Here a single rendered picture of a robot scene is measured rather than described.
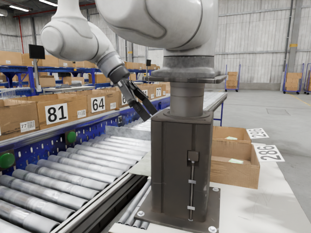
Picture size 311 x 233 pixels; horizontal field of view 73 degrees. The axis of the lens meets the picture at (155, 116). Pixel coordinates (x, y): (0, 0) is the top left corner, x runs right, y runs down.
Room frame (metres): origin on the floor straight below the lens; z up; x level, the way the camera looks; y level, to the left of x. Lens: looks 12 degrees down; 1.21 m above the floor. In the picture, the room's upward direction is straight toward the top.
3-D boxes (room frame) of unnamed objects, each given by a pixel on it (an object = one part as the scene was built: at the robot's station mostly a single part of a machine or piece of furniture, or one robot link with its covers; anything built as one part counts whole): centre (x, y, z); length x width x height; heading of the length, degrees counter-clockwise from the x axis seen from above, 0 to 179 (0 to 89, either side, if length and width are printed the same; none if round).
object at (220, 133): (1.25, -0.37, 0.80); 0.38 x 0.28 x 0.10; 74
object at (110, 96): (1.74, 0.55, 0.97); 0.39 x 0.29 x 0.17; 156
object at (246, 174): (0.95, -0.27, 0.80); 0.38 x 0.28 x 0.10; 71
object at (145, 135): (1.46, 0.17, 0.77); 0.46 x 0.01 x 0.09; 66
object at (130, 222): (0.70, 0.04, 0.74); 0.28 x 0.02 x 0.02; 162
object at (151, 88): (2.46, 0.22, 0.97); 0.39 x 0.29 x 0.17; 155
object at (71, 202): (0.78, 0.48, 0.73); 0.52 x 0.05 x 0.05; 66
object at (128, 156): (1.19, 0.29, 0.73); 0.52 x 0.05 x 0.05; 66
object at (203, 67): (0.68, -0.11, 1.23); 0.22 x 0.18 x 0.06; 158
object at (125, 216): (0.70, 0.07, 0.74); 0.28 x 0.02 x 0.02; 162
